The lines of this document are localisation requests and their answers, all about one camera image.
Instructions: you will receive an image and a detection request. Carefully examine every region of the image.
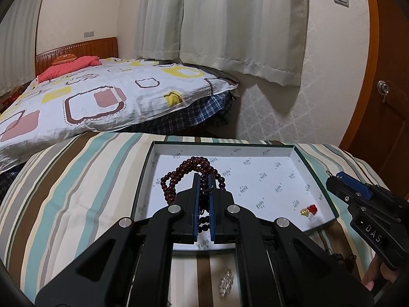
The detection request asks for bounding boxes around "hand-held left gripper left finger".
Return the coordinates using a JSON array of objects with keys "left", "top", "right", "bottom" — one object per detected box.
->
[{"left": 35, "top": 172, "right": 200, "bottom": 307}]

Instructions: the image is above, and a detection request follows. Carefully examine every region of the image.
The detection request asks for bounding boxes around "red fabric item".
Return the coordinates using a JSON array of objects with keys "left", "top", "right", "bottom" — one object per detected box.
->
[{"left": 0, "top": 86, "right": 24, "bottom": 112}]

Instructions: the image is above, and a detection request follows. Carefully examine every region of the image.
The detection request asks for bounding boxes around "silver chain bracelet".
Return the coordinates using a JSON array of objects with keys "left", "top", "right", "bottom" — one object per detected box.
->
[{"left": 219, "top": 269, "right": 234, "bottom": 295}]

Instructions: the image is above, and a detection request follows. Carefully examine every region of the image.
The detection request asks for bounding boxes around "narrow cream curtain panel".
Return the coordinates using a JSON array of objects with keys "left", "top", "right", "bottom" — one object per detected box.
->
[{"left": 132, "top": 0, "right": 186, "bottom": 61}]

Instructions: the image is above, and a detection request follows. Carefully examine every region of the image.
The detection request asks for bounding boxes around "gold and red charm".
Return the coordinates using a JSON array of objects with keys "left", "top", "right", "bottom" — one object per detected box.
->
[{"left": 299, "top": 204, "right": 319, "bottom": 220}]

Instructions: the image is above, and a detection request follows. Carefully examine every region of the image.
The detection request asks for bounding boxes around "blue plaid bed sheet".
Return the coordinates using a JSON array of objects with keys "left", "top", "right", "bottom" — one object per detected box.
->
[{"left": 124, "top": 91, "right": 235, "bottom": 133}]

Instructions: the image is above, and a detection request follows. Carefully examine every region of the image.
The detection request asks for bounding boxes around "bed with patterned quilt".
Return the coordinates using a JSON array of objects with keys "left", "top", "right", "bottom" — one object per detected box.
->
[{"left": 0, "top": 57, "right": 240, "bottom": 171}]

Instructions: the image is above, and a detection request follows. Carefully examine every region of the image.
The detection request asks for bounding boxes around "red pillow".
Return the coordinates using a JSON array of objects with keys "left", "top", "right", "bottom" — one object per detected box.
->
[{"left": 37, "top": 56, "right": 102, "bottom": 83}]

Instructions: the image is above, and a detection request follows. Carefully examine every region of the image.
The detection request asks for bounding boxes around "white sheer curtain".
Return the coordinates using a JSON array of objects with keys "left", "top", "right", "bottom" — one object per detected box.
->
[{"left": 0, "top": 0, "right": 48, "bottom": 96}]

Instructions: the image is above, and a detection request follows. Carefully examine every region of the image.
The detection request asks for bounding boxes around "orange round cushion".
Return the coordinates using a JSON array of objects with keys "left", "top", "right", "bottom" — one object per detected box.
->
[{"left": 51, "top": 53, "right": 77, "bottom": 66}]

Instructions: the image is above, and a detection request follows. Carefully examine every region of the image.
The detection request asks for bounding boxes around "silver door lock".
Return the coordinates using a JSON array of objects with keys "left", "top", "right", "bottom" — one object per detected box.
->
[{"left": 376, "top": 80, "right": 391, "bottom": 103}]

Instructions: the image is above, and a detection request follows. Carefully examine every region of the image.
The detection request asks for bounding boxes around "person's right hand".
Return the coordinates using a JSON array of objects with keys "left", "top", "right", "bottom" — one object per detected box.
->
[{"left": 362, "top": 257, "right": 401, "bottom": 292}]

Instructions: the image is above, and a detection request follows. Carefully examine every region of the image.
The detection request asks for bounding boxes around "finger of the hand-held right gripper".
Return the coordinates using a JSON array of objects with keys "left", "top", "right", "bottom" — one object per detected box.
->
[
  {"left": 335, "top": 172, "right": 373, "bottom": 199},
  {"left": 326, "top": 176, "right": 358, "bottom": 203}
]

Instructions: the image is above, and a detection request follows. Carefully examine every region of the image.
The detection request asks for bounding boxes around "brown wooden door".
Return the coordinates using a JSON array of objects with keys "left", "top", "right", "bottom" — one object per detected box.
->
[{"left": 339, "top": 0, "right": 409, "bottom": 199}]

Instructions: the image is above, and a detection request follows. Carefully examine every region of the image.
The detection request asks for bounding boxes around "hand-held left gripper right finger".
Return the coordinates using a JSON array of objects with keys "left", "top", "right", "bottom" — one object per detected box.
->
[{"left": 209, "top": 174, "right": 375, "bottom": 307}]

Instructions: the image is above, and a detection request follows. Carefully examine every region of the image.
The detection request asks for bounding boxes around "white cardboard box tray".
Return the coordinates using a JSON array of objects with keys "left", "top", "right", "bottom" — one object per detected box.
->
[{"left": 131, "top": 141, "right": 339, "bottom": 253}]

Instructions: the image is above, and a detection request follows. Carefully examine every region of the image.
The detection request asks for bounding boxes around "dark red bead necklace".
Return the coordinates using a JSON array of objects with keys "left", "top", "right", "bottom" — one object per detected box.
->
[{"left": 159, "top": 157, "right": 228, "bottom": 234}]

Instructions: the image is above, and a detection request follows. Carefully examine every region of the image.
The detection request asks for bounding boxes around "dark bead tassel bracelet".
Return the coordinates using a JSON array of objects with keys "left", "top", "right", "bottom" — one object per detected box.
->
[{"left": 326, "top": 251, "right": 357, "bottom": 266}]

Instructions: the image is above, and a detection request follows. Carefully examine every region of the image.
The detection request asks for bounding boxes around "wooden headboard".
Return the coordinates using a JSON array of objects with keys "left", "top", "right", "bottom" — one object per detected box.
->
[{"left": 35, "top": 37, "right": 119, "bottom": 77}]

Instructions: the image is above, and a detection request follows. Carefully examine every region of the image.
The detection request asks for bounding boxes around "wide cream curtain panel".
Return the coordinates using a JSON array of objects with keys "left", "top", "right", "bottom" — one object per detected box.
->
[{"left": 179, "top": 0, "right": 309, "bottom": 87}]

